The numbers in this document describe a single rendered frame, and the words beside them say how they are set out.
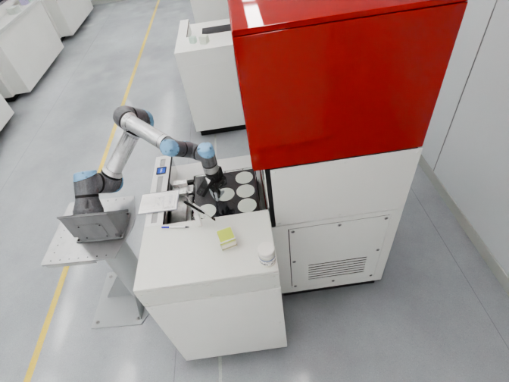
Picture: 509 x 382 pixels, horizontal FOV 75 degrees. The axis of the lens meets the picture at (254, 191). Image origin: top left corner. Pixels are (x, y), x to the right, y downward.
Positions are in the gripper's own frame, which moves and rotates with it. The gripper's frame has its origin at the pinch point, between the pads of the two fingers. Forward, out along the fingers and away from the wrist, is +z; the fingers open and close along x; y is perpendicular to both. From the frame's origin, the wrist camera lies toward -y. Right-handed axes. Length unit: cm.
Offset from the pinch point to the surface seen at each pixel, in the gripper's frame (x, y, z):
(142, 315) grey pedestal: 37, -61, 89
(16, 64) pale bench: 460, 37, 45
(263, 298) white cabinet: -50, -21, 17
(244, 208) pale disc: -15.4, 5.5, 1.3
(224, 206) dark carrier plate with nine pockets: -6.0, 0.1, 1.4
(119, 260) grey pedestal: 41, -52, 34
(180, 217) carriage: 9.6, -18.3, 3.3
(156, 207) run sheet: 17.5, -25.1, -5.6
